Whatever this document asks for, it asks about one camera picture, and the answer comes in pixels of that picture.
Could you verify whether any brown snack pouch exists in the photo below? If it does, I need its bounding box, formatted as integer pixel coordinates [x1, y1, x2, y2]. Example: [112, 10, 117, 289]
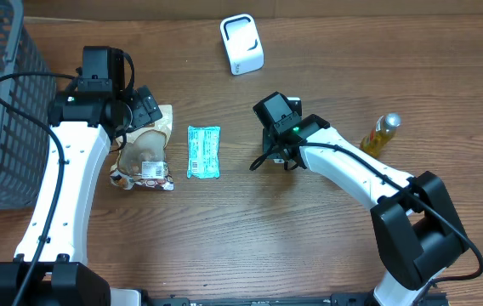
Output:
[110, 105, 174, 191]

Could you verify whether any teal wet wipes pack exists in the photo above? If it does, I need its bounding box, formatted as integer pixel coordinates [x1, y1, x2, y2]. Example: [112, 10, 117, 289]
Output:
[187, 126, 220, 179]

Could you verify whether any yellow oil bottle grey cap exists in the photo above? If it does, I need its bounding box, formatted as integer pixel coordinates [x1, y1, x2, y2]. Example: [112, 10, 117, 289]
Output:
[360, 113, 401, 158]

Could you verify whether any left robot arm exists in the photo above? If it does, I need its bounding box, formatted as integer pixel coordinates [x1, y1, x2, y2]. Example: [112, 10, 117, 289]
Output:
[0, 46, 162, 306]

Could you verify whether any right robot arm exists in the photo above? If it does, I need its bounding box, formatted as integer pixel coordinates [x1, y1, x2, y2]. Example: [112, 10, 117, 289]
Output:
[250, 92, 469, 305]

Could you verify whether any white barcode scanner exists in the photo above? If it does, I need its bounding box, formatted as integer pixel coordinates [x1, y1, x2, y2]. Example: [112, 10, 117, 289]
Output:
[219, 14, 264, 76]

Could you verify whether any grey plastic mesh basket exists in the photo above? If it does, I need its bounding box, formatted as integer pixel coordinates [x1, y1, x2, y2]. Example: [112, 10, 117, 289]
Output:
[0, 0, 56, 209]

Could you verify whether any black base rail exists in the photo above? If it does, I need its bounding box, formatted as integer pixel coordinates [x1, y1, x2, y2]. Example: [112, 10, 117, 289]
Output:
[109, 288, 446, 306]

